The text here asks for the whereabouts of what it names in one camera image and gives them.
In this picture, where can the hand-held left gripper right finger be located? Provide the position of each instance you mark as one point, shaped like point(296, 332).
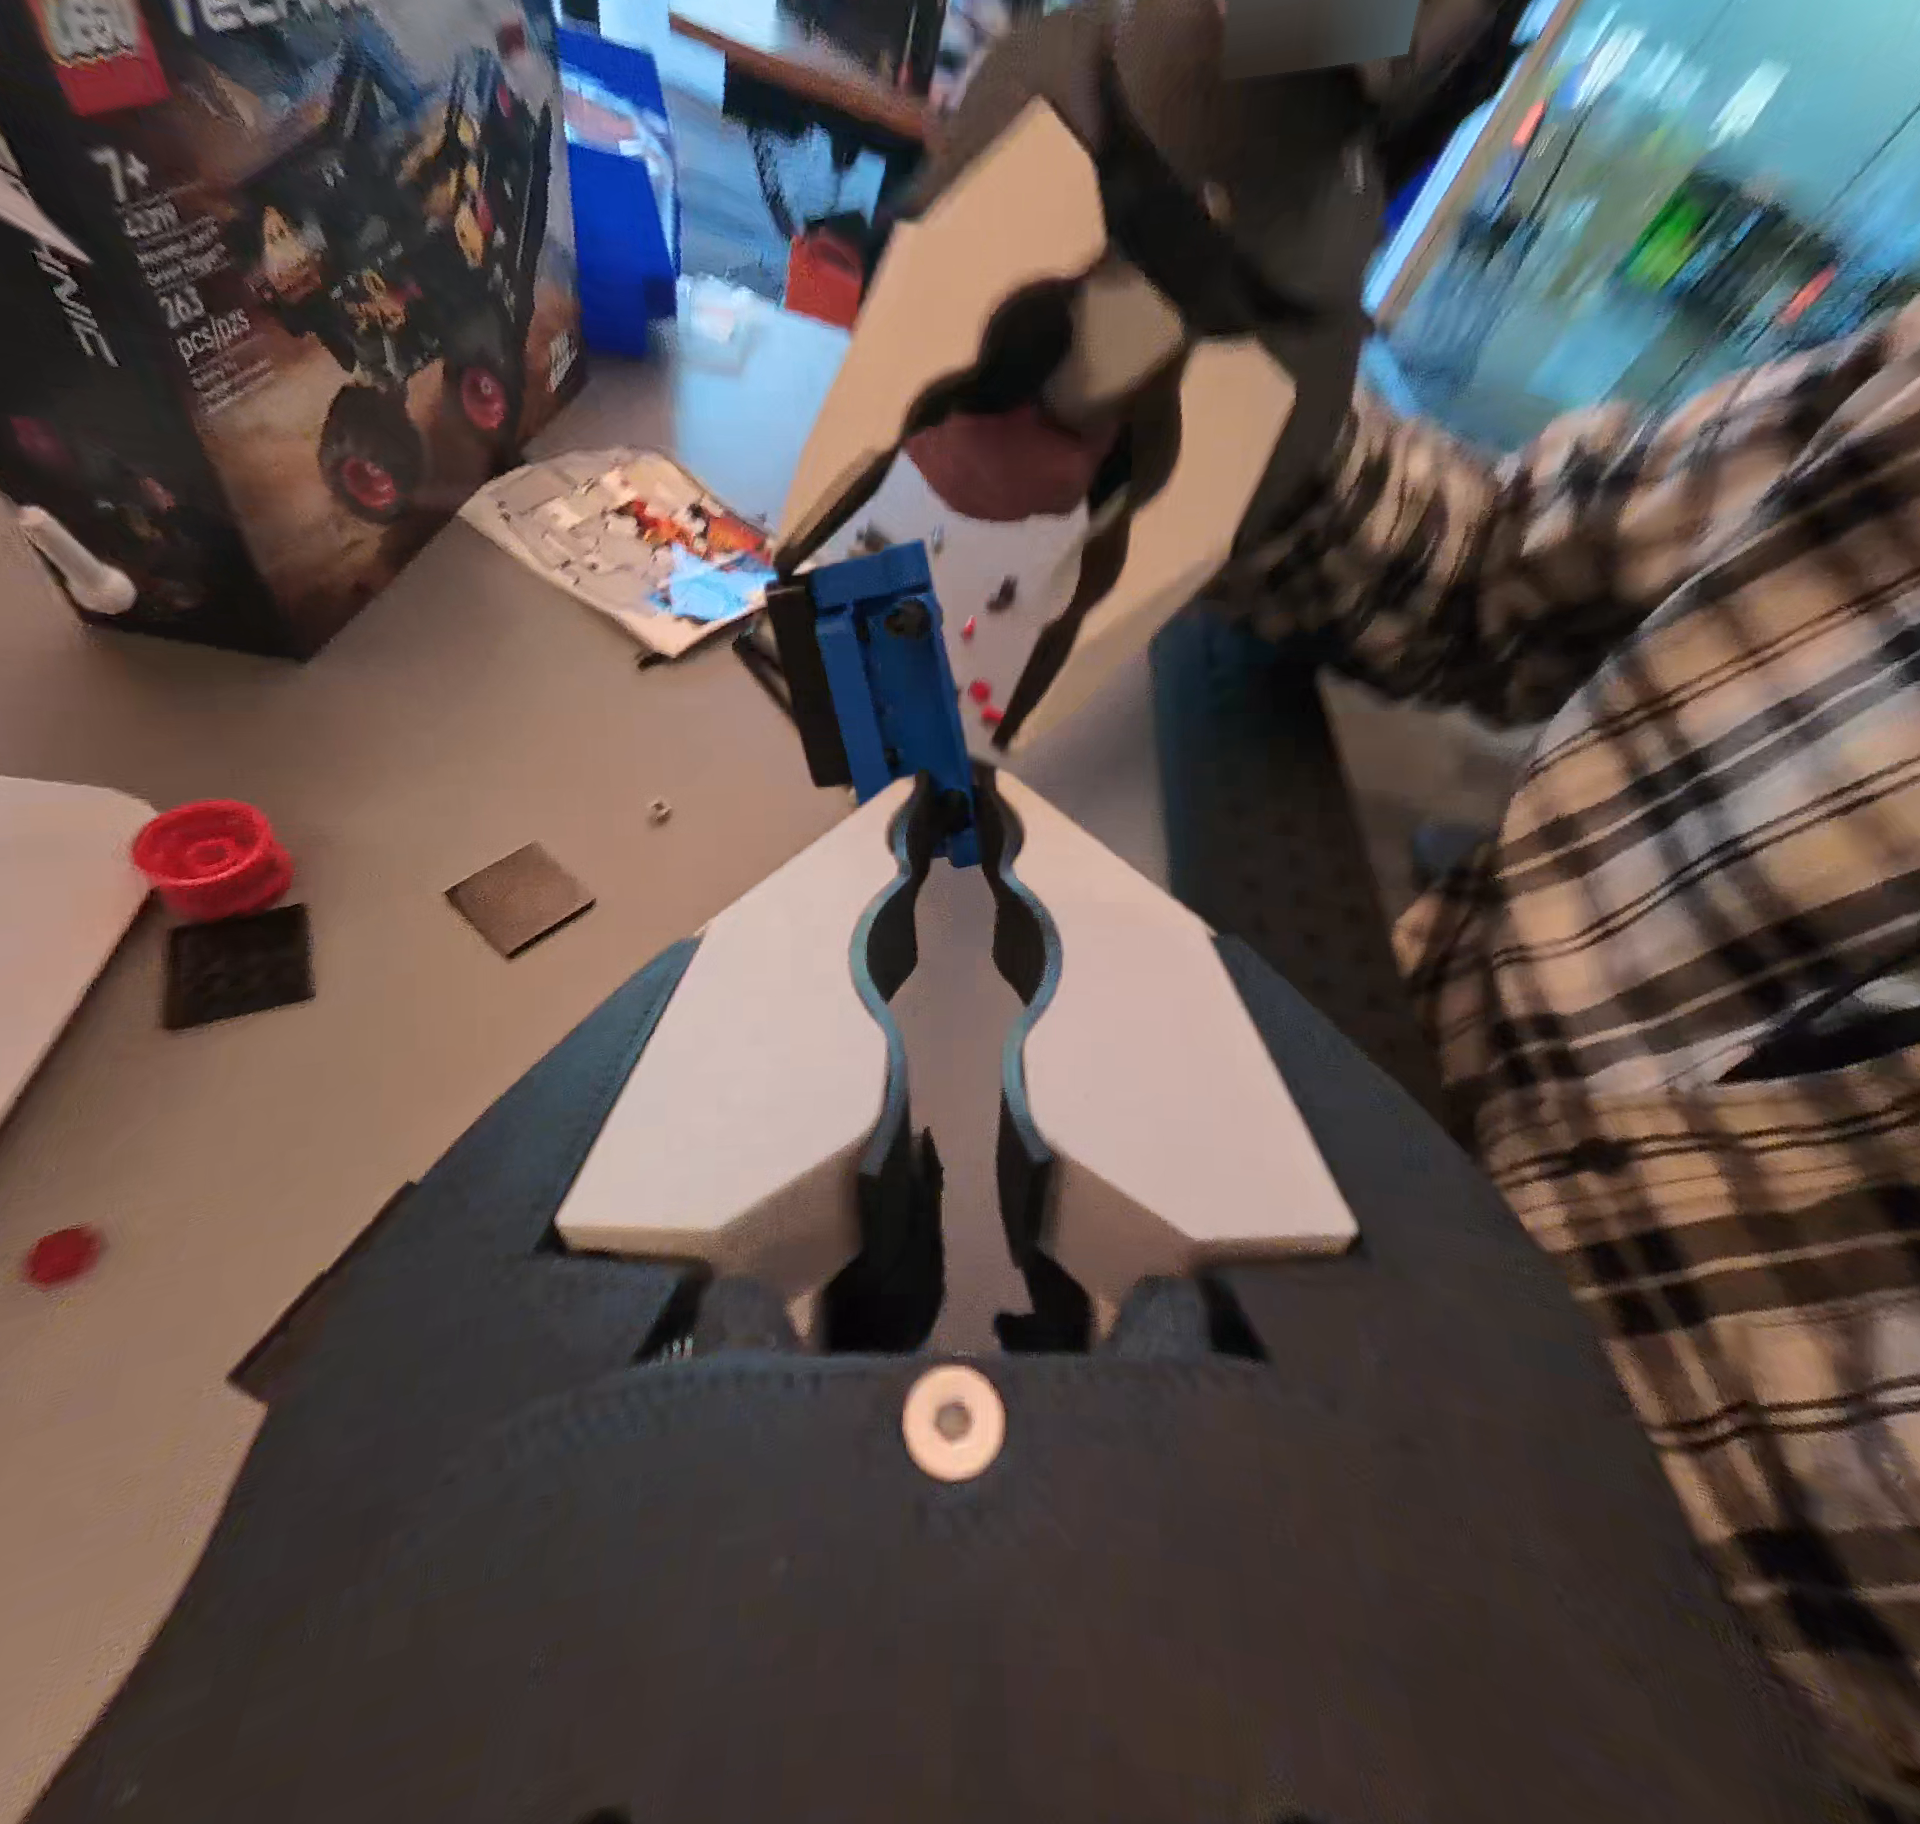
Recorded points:
point(1185, 1088)

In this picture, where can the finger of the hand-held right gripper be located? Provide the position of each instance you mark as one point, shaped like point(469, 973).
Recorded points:
point(960, 249)
point(1222, 459)

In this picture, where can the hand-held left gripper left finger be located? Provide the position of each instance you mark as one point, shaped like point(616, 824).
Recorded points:
point(721, 1088)

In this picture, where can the blue skull side panel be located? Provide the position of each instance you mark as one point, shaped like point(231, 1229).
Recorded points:
point(885, 668)

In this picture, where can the person's right hand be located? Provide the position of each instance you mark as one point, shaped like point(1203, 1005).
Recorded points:
point(1020, 467)

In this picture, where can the black flat square tile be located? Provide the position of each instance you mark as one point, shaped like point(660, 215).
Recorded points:
point(521, 899)

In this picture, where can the blue storage bin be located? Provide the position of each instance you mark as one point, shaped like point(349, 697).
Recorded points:
point(619, 188)

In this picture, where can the instruction booklet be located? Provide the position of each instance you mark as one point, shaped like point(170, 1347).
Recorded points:
point(600, 534)

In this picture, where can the black square studded plate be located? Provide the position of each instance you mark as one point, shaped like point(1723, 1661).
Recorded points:
point(241, 969)

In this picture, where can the red toy wheel rim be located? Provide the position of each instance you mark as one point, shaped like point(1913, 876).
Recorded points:
point(210, 856)

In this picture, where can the dark toy set box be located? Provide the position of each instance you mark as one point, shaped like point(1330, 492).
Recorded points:
point(301, 278)

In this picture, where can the red round stud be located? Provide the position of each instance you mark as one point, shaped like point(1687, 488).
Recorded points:
point(62, 1256)

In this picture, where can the small white plastic object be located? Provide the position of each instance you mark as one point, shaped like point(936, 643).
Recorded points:
point(74, 565)

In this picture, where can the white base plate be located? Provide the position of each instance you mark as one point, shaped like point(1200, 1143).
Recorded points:
point(61, 924)

